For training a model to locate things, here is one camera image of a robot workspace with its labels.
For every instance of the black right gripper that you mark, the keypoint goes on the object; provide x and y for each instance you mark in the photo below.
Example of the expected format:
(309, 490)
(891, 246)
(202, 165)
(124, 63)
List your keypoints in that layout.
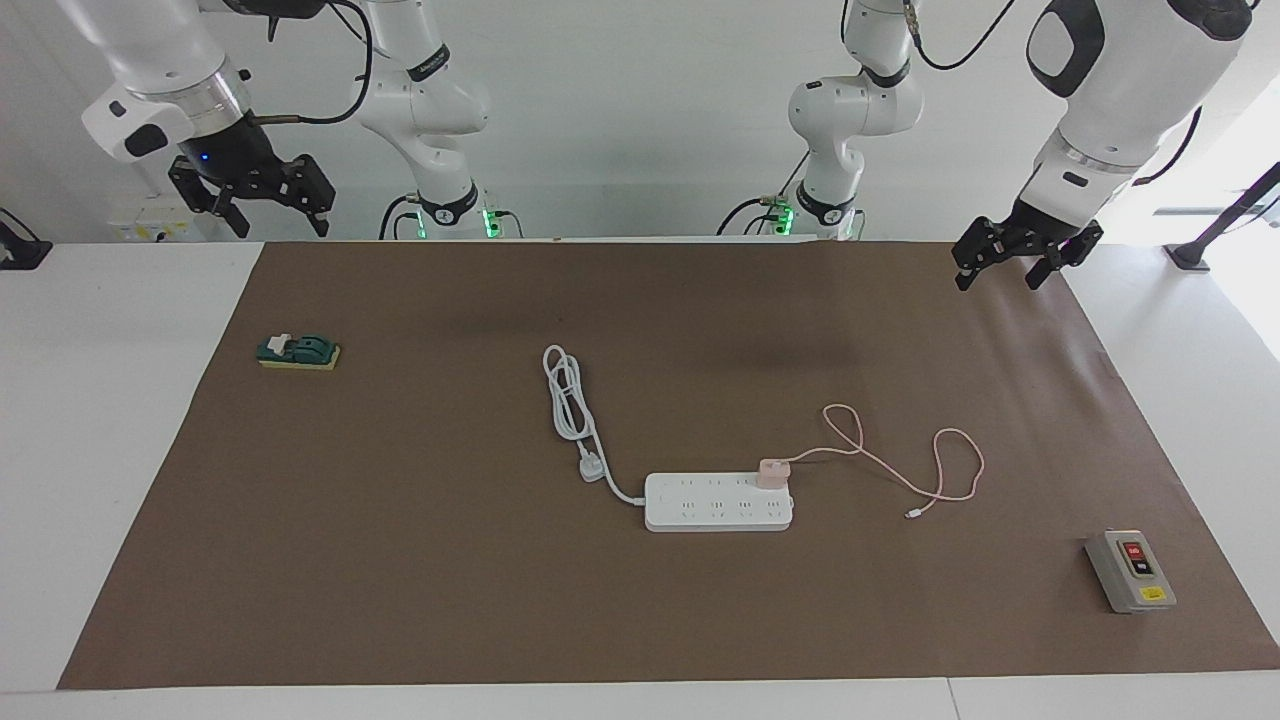
(228, 155)

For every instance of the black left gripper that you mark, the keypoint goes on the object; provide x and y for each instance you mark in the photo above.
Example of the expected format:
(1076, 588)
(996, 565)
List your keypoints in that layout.
(1040, 228)

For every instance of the pink charger adapter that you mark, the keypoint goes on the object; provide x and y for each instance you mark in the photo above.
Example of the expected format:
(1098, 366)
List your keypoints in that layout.
(775, 474)

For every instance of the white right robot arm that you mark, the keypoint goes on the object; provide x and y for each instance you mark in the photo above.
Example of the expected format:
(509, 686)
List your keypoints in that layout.
(160, 40)

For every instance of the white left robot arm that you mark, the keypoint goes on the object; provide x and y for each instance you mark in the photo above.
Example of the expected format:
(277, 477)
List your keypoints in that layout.
(1130, 70)

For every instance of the white power strip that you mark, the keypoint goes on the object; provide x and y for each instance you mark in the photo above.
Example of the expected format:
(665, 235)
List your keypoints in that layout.
(720, 505)

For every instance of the black stand with pole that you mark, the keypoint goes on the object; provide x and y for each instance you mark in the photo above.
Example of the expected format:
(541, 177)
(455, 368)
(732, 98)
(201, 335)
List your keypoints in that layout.
(1190, 255)

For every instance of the black desk clamp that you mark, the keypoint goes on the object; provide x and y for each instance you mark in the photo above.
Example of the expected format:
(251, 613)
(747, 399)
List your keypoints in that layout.
(25, 255)

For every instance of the brown table mat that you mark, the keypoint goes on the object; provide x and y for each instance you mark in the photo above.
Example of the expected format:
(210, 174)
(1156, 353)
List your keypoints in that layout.
(700, 600)

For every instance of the white wall socket box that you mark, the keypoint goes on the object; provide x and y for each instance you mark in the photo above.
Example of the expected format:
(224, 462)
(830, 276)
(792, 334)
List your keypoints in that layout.
(150, 225)

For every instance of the grey on-off switch box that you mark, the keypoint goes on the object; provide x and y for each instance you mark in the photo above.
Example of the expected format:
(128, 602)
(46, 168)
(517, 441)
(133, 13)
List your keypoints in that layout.
(1130, 572)

